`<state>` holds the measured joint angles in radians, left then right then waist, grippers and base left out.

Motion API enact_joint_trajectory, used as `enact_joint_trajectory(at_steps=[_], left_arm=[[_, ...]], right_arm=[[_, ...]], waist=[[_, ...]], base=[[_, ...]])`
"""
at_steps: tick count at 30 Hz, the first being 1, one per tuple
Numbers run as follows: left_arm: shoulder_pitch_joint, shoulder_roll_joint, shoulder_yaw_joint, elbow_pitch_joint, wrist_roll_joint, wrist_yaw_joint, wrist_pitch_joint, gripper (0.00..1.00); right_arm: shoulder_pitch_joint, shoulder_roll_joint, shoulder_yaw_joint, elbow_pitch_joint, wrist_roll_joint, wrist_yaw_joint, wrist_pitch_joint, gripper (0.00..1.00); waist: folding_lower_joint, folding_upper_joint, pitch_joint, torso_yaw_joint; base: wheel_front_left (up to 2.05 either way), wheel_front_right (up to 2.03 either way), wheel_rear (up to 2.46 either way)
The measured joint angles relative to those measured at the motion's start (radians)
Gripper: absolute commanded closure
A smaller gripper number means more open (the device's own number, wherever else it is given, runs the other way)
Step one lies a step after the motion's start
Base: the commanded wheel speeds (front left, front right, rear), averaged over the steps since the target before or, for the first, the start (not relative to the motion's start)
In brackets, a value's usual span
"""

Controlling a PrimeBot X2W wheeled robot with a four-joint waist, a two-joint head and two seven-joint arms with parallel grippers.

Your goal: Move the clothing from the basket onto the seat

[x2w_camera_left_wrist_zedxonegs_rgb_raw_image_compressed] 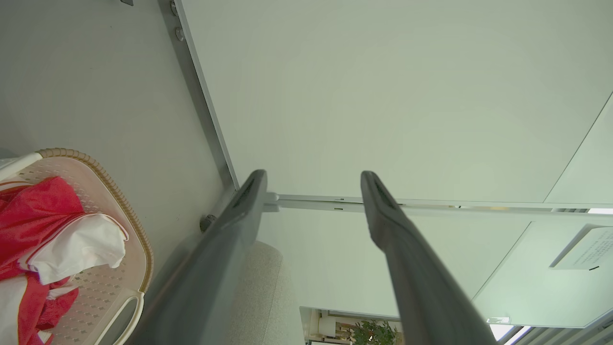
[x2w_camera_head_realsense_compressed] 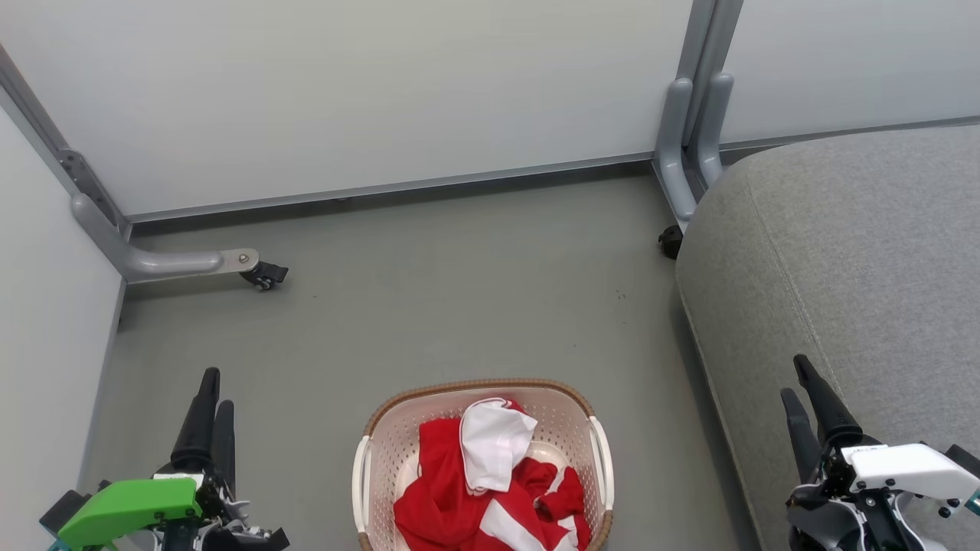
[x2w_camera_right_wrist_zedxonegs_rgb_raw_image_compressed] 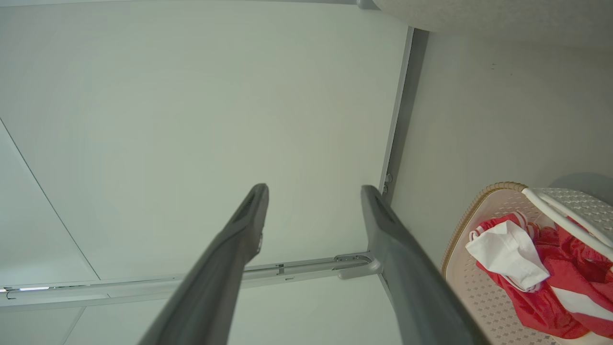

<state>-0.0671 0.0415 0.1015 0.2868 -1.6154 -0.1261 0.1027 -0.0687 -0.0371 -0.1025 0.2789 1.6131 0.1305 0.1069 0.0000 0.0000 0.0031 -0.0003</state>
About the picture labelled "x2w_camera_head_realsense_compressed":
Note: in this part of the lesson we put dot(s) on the grey partition corner post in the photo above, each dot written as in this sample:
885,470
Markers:
76,172

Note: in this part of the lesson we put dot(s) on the round black caster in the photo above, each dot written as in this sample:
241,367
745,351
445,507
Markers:
671,242

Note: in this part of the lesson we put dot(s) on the red jersey with letter print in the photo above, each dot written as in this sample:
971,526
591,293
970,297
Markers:
440,490

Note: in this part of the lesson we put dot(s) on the long grey partition foot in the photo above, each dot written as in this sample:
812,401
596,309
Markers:
153,262

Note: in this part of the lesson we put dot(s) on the grey fabric sofa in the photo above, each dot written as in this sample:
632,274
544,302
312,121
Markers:
842,268

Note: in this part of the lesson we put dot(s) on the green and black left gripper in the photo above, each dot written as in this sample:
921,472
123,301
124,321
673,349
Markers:
130,509

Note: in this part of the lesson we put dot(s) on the white perforated laundry basket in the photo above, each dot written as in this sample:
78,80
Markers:
394,448

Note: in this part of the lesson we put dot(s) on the black caster with metal wheel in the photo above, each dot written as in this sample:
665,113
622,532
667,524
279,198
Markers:
266,274

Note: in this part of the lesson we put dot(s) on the grey partition joint post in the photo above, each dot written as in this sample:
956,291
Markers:
708,38

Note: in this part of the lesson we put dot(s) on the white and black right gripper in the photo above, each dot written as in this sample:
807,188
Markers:
903,468

